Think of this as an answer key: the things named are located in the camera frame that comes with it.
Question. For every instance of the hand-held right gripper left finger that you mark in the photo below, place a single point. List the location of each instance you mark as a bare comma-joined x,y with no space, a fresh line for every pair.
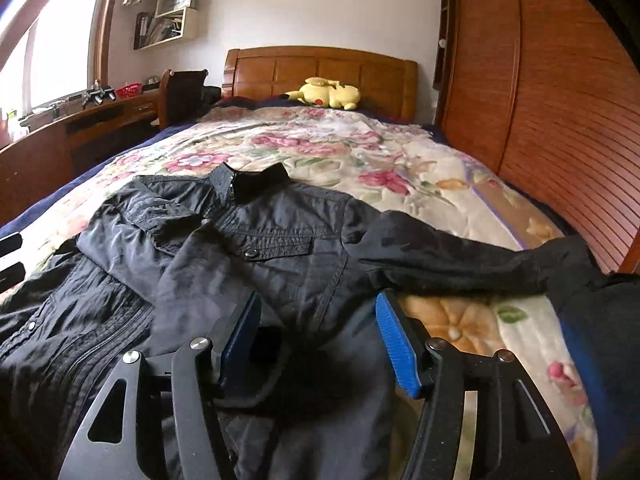
242,332

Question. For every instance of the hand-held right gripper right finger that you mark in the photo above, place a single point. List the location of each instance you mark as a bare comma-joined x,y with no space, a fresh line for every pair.
395,342

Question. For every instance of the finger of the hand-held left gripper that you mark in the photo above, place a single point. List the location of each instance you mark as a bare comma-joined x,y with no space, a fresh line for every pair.
9,245
10,276

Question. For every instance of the black jacket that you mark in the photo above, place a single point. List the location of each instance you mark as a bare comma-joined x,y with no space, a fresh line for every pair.
280,270

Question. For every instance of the wooden desk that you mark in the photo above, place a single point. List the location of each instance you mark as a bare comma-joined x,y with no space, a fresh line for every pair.
35,160

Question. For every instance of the black desk gadget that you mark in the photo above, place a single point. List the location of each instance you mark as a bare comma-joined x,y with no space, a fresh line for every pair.
97,94

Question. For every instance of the red basket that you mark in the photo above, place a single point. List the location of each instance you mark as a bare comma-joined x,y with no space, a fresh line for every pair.
129,91

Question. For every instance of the floral blanket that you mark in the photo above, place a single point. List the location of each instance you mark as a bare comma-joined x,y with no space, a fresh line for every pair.
350,150

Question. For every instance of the window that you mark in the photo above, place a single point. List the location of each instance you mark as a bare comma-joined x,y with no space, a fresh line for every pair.
60,50

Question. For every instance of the person's dark clothing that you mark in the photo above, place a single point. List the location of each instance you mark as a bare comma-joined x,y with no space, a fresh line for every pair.
610,360

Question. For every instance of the wooden chair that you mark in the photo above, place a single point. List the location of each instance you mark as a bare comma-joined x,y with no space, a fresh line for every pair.
182,95

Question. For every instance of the yellow plush toy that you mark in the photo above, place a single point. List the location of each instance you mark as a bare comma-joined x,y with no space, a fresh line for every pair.
325,92

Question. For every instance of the row of books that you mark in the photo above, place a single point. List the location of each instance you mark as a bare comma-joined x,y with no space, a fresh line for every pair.
160,30

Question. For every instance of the wooden bed headboard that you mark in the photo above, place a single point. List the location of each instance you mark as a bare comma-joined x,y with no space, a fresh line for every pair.
300,67

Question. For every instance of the wooden slatted wardrobe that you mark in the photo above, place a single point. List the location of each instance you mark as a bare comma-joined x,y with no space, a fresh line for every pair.
550,85

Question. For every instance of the wooden open shelf unit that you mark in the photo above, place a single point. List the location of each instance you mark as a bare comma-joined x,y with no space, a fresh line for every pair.
442,20

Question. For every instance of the white wall shelf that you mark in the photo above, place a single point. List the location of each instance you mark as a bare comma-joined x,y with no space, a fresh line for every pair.
191,25

